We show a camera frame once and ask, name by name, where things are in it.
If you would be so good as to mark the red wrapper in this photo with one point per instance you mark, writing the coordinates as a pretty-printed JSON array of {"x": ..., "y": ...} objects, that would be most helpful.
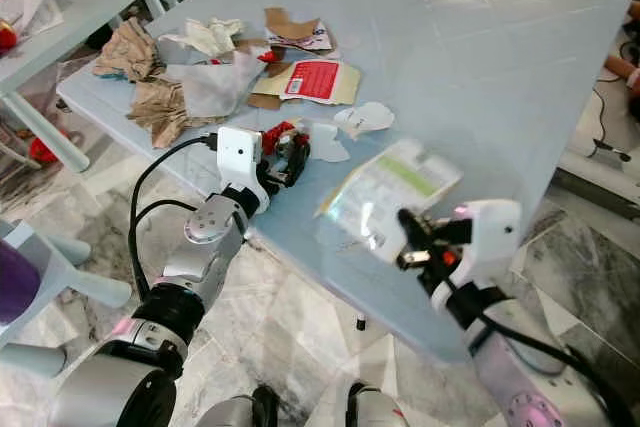
[{"x": 275, "y": 135}]

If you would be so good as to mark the clear plastic bag green label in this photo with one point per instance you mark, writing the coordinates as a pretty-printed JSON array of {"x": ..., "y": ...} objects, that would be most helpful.
[{"x": 380, "y": 197}]

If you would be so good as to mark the purple rubbish bin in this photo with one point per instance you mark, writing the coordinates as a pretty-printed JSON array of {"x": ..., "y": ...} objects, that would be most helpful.
[{"x": 15, "y": 287}]

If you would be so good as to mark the red and cream packet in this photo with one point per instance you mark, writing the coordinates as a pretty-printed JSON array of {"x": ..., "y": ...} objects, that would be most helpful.
[{"x": 315, "y": 79}]

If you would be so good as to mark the grey white plastic bag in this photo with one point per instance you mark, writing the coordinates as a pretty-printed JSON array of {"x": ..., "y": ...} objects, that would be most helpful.
[{"x": 215, "y": 87}]

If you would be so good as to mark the torn brown cardboard piece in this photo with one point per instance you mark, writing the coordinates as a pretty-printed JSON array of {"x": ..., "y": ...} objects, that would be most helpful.
[{"x": 290, "y": 22}]

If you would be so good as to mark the crumpled white tissue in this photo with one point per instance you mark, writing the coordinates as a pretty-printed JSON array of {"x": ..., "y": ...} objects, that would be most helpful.
[{"x": 210, "y": 35}]

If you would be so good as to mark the robot right leg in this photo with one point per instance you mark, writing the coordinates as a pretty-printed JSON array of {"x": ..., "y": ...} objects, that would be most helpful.
[{"x": 375, "y": 407}]

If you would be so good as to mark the robot leg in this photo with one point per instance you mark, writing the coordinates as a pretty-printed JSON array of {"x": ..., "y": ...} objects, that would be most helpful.
[
  {"x": 375, "y": 407},
  {"x": 240, "y": 409}
]

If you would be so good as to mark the large light blue table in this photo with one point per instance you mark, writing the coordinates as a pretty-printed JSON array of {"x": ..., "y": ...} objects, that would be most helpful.
[{"x": 460, "y": 47}]

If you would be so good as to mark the red object on floor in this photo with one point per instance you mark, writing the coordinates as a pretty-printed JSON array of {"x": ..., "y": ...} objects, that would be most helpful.
[{"x": 42, "y": 151}]

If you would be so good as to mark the light blue plastic chair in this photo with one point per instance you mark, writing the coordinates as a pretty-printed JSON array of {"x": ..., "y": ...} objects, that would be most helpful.
[{"x": 70, "y": 272}]

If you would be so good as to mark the robot left leg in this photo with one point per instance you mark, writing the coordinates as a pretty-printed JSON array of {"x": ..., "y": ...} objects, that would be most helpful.
[{"x": 240, "y": 409}]

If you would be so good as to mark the red snack packet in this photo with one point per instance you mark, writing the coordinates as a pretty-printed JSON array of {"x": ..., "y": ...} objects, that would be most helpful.
[{"x": 6, "y": 39}]

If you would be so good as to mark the white crumpled bag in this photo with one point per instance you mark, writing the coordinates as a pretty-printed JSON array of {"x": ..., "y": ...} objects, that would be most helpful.
[{"x": 30, "y": 7}]

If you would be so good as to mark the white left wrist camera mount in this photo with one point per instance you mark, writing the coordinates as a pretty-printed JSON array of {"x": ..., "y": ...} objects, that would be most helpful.
[{"x": 240, "y": 157}]

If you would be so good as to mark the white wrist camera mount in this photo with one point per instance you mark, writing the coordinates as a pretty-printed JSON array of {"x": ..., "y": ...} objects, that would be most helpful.
[
  {"x": 240, "y": 157},
  {"x": 495, "y": 232}
]

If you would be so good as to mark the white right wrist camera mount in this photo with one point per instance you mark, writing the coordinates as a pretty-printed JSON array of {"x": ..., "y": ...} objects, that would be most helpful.
[{"x": 495, "y": 232}]

